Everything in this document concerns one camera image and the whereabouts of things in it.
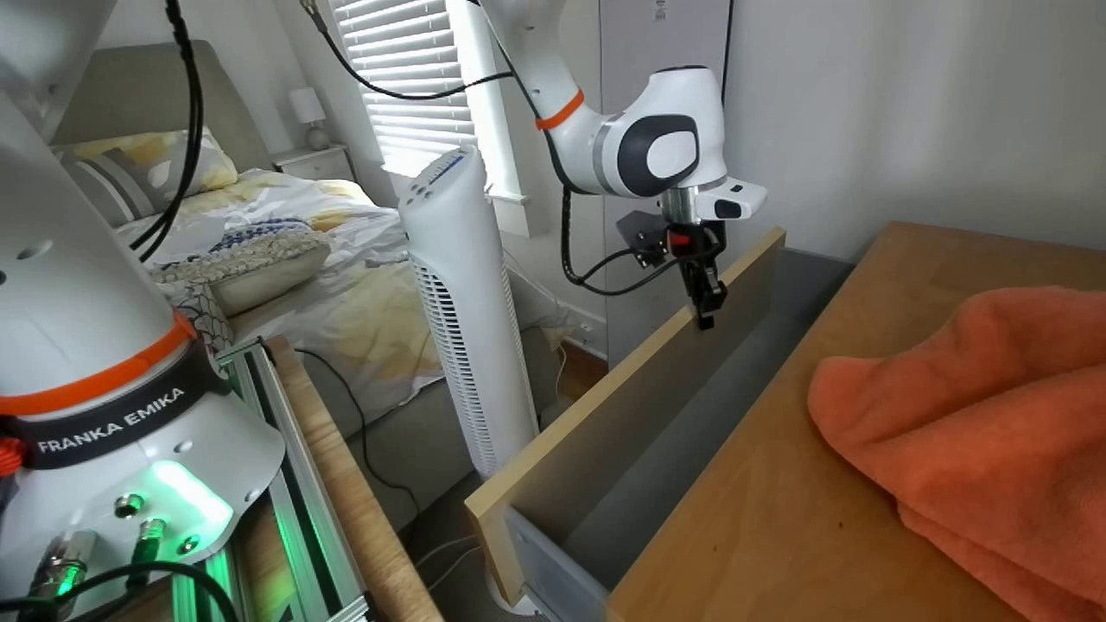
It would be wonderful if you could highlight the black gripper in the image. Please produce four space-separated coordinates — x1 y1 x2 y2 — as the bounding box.
664 216 732 333

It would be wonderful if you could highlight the light wooden dresser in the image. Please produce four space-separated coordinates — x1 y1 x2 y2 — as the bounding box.
603 223 1106 622

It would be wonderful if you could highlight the white tower fan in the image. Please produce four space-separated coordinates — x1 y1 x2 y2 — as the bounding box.
393 145 544 484

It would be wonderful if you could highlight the orange towel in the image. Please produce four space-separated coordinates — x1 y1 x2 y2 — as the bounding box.
802 283 1106 622

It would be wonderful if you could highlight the white yellow bed duvet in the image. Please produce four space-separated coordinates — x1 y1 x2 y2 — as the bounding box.
113 167 451 442

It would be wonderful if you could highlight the white window blind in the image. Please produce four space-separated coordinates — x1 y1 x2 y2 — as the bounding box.
325 0 492 182

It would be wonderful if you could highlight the wood edged robot cart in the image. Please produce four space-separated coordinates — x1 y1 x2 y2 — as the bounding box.
171 333 451 622

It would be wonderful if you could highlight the white nightstand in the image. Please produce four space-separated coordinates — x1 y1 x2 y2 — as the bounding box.
271 141 359 182

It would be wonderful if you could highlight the small white table lamp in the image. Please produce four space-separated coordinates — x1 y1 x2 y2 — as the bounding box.
285 83 333 154

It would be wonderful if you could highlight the patterned grey folded blanket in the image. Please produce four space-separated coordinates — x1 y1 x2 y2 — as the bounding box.
149 223 340 323

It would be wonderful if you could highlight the yellow white pillow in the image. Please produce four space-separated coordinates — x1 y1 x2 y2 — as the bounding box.
53 125 241 231

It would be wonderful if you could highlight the grey bed headboard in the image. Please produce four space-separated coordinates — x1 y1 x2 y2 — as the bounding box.
48 40 278 181

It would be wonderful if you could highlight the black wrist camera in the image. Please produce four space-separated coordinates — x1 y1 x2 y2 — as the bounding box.
611 209 679 271

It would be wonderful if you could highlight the black camera cable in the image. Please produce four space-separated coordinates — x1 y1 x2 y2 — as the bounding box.
538 106 686 301

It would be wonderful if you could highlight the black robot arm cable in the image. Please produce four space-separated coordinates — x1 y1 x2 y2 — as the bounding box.
295 0 520 112

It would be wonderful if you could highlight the black hanging cable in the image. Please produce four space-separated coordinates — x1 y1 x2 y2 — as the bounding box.
120 0 210 263

